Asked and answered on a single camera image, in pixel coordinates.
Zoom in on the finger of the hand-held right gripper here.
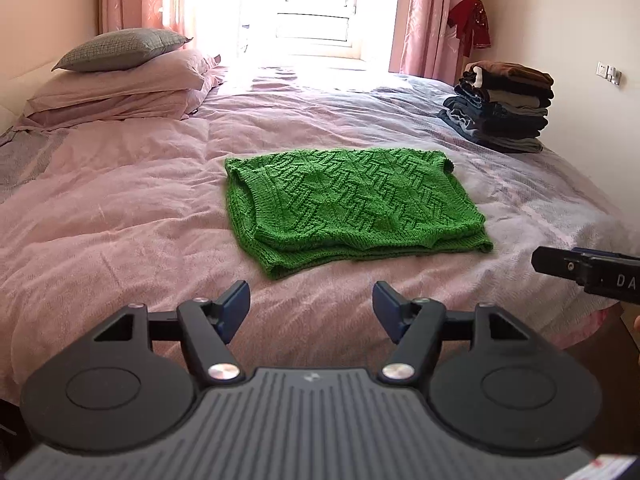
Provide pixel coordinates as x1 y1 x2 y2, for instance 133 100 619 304
531 246 592 287
572 247 640 261

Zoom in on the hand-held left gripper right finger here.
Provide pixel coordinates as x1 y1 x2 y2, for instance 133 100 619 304
372 281 531 386

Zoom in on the red hanging garment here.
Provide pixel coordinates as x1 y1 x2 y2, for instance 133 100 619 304
447 0 492 59

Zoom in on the grey checked pillow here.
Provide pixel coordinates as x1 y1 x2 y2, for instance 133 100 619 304
51 29 195 73

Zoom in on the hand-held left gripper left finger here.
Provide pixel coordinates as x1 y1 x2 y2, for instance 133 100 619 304
93 280 251 386

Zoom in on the stack of folded dark clothes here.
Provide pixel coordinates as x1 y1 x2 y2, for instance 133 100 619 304
439 60 555 155

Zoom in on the wall socket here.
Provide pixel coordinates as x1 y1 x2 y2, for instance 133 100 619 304
596 61 623 86

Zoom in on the white quilted headboard cushion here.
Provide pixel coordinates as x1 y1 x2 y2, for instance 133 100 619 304
0 57 66 136

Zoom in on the green knitted sweater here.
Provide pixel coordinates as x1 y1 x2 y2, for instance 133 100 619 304
224 147 494 282

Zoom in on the pink and grey duvet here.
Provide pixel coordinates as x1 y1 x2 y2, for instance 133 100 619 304
0 62 640 407

